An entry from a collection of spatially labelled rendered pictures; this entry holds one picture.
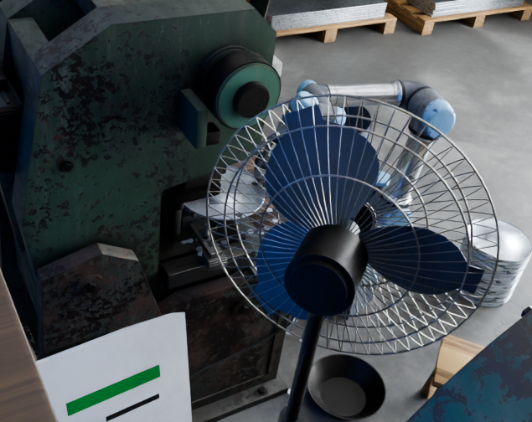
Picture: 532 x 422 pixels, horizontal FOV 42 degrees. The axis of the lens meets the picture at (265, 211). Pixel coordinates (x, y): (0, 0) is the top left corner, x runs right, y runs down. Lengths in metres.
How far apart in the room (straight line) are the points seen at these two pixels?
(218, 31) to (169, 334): 0.95
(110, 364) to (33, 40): 0.95
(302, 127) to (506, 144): 3.35
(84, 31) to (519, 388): 1.22
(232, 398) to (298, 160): 1.49
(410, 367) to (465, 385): 2.17
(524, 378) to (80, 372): 1.55
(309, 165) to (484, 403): 0.64
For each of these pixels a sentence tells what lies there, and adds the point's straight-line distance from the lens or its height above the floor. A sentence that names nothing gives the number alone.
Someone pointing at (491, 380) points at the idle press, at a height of 1.62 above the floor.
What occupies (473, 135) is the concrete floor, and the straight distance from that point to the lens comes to 4.53.
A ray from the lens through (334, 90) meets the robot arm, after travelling 2.34.
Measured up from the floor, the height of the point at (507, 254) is 0.28.
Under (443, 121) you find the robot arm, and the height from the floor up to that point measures 1.04.
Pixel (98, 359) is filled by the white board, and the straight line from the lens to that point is 2.12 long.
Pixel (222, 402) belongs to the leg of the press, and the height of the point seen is 0.03.
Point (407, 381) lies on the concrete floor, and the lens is 2.89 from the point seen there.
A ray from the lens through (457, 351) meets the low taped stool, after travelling 2.61.
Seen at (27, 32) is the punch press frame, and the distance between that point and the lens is 1.80.
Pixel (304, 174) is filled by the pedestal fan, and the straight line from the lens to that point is 1.32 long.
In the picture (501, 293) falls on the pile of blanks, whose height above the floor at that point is 0.09.
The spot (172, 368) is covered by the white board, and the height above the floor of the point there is 0.38.
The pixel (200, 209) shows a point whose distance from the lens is 2.21.
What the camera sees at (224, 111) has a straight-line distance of 1.69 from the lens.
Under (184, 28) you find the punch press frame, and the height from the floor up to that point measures 1.47.
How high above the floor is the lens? 2.17
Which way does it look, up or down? 38 degrees down
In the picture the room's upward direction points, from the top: 9 degrees clockwise
